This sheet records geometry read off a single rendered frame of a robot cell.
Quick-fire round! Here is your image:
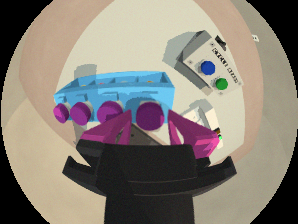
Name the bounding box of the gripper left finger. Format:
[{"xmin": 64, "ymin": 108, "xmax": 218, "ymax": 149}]
[{"xmin": 79, "ymin": 109, "xmax": 132, "ymax": 145}]

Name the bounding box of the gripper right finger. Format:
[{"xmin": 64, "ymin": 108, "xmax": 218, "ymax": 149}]
[{"xmin": 167, "ymin": 109, "xmax": 220, "ymax": 159}]

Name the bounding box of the blue rectangular tube holder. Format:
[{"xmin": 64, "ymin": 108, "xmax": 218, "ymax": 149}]
[{"xmin": 53, "ymin": 71, "xmax": 175, "ymax": 124}]

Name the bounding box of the cream long bar with two dark lamps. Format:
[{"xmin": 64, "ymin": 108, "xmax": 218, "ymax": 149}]
[{"xmin": 181, "ymin": 99, "xmax": 223, "ymax": 149}]

